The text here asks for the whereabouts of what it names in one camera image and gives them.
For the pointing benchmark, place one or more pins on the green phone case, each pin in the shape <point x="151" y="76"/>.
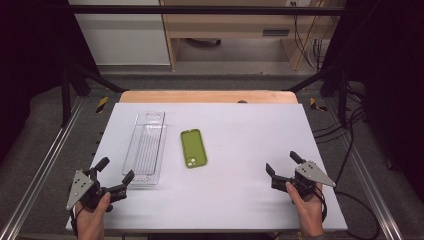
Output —
<point x="193" y="146"/>

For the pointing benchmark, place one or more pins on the yellow black tape piece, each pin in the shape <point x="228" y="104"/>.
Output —
<point x="102" y="104"/>
<point x="313" y="104"/>

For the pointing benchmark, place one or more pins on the dark curtain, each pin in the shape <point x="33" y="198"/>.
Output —
<point x="30" y="66"/>
<point x="393" y="83"/>

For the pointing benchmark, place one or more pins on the aluminium rail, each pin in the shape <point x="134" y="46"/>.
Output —
<point x="361" y="166"/>
<point x="50" y="156"/>

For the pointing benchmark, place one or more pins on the grey label plate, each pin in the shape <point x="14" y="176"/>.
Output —
<point x="276" y="32"/>

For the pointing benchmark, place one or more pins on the black metal stand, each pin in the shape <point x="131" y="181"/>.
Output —
<point x="342" y="96"/>
<point x="65" y="96"/>

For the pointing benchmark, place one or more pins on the light wooden desk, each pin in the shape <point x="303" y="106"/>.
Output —
<point x="226" y="25"/>

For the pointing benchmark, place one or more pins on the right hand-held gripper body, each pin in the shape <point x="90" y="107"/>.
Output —
<point x="311" y="173"/>

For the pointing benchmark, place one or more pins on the white cabinet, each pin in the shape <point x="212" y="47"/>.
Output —
<point x="123" y="40"/>

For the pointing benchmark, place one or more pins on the black horizontal frame bar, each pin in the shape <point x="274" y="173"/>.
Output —
<point x="200" y="10"/>

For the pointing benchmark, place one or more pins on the light wooden board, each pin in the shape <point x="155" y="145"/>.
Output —
<point x="206" y="96"/>

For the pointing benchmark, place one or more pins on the clear plastic tray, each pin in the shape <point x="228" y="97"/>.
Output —
<point x="146" y="146"/>

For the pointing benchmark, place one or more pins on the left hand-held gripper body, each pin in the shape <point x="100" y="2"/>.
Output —
<point x="87" y="195"/>

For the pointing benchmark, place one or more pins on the person's right hand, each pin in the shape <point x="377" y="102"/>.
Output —
<point x="311" y="216"/>

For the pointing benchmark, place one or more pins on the person's left hand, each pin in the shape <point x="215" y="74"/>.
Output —
<point x="91" y="223"/>

